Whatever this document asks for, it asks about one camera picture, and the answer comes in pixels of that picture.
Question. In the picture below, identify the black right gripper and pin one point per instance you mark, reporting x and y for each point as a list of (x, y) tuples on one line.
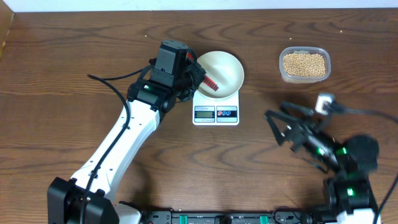
[(296, 130)]

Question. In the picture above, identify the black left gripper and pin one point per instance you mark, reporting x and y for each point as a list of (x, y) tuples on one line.
[(196, 74)]

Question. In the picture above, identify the red plastic measuring scoop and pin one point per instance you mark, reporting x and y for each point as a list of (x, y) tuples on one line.
[(204, 79)]

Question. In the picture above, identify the pile of soybeans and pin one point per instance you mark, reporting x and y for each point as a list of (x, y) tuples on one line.
[(304, 65)]

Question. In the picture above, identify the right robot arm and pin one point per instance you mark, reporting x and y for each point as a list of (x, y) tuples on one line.
[(348, 194)]

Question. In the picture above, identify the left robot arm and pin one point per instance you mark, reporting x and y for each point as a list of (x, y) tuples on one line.
[(88, 196)]

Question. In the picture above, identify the cream ceramic bowl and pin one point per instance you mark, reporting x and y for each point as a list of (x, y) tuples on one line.
[(225, 70)]

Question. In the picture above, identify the white digital kitchen scale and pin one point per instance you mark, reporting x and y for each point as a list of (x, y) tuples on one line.
[(215, 111)]

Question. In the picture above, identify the clear plastic container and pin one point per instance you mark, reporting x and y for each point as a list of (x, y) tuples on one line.
[(304, 50)]

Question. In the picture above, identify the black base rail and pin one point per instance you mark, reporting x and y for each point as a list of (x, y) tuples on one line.
[(283, 216)]

